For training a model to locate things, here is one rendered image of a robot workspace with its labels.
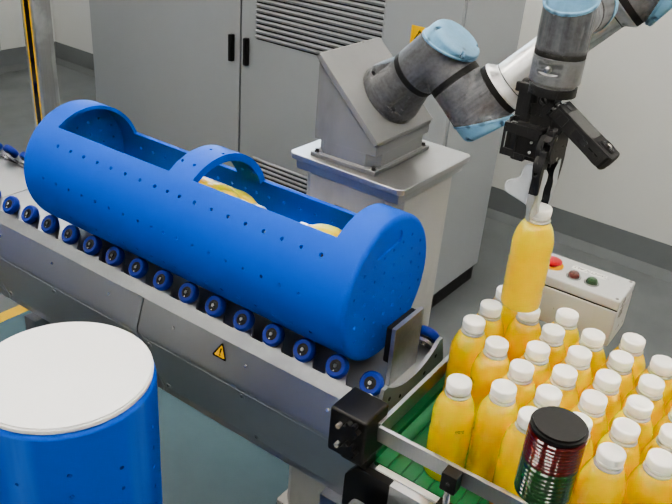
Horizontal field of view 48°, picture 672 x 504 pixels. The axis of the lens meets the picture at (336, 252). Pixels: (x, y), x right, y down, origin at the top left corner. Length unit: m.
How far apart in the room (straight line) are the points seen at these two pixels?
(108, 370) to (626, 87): 3.19
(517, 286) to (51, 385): 0.75
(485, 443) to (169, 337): 0.72
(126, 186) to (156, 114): 2.50
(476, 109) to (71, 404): 0.98
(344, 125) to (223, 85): 1.98
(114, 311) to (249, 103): 1.97
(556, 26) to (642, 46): 2.82
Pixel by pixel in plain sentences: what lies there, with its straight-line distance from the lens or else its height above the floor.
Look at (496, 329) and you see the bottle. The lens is 1.41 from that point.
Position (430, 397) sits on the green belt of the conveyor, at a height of 0.90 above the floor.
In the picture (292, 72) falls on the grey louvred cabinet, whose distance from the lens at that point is 3.35.
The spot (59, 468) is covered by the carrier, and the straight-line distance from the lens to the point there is 1.22.
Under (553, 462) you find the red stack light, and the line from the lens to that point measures 0.88.
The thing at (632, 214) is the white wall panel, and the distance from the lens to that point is 4.15.
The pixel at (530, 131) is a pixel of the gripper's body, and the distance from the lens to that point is 1.20.
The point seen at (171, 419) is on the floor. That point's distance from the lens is 2.75.
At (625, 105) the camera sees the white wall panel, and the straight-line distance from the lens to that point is 4.03.
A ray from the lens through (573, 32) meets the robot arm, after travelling 1.15.
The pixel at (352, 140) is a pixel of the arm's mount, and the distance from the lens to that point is 1.72.
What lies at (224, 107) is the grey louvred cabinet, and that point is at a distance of 3.68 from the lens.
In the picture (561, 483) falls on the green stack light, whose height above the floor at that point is 1.20.
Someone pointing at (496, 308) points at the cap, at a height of 1.08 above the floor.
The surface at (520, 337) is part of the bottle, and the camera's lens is 1.42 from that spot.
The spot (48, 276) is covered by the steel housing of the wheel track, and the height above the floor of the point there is 0.85.
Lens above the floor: 1.80
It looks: 28 degrees down
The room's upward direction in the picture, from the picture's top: 5 degrees clockwise
